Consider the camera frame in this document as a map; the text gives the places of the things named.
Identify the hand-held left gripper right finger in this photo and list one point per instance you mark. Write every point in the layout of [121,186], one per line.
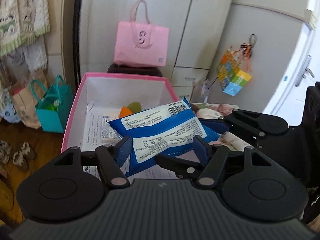
[200,150]

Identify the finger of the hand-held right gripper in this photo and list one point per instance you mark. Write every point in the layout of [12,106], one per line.
[245,122]
[180,166]

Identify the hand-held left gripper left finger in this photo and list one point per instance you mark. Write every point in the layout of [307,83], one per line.
[123,152]

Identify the blue wet wipes pack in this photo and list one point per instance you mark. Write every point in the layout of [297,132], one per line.
[162,130]

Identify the orange makeup sponge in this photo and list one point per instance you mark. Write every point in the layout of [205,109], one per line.
[124,111]

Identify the pink cardboard box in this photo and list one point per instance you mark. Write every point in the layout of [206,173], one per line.
[125,90]

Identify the printed paper sheet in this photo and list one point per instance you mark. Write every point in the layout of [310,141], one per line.
[93,130]

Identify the colourful paper gift bag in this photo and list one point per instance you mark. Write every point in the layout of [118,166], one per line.
[237,82]

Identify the white door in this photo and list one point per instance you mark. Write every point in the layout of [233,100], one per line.
[282,92]

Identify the teal woven handbag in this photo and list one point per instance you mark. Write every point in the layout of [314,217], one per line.
[52,120]

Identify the black suitcase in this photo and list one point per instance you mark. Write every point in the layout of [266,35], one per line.
[135,71]

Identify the sandals on floor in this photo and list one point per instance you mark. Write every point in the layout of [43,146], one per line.
[23,156]

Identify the pink shopping bag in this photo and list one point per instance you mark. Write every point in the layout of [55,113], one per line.
[140,50]

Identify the brown paper bag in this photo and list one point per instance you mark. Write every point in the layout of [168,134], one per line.
[25,105]

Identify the grey wood-grain wardrobe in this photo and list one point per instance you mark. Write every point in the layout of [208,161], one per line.
[175,30]

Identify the grey fluffy slipper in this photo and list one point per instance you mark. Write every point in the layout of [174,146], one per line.
[5,152]

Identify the blue and white bag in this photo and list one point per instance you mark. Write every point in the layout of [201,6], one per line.
[7,113]

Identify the black metal clothes rack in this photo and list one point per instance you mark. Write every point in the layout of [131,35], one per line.
[77,30]

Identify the white fleece pants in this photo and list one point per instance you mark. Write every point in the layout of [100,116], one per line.
[35,55]

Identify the white fleece cardigan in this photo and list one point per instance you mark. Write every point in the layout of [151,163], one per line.
[25,10]

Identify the beige wall switch box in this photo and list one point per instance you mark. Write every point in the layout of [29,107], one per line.
[313,21]

